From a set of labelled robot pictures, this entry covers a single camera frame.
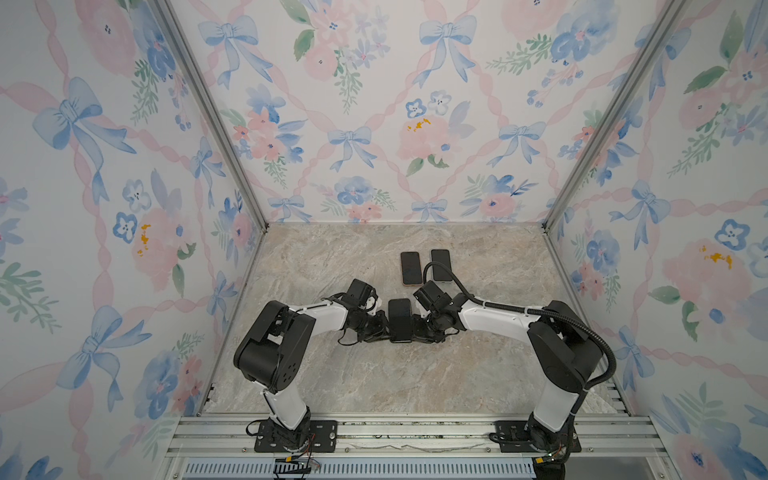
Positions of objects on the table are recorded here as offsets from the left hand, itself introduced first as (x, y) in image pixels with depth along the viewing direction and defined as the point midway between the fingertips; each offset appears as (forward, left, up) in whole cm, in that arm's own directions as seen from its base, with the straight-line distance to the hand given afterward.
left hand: (395, 333), depth 90 cm
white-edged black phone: (-1, -1, +10) cm, 10 cm away
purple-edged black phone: (+27, -6, -5) cm, 28 cm away
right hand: (-1, -3, -1) cm, 4 cm away
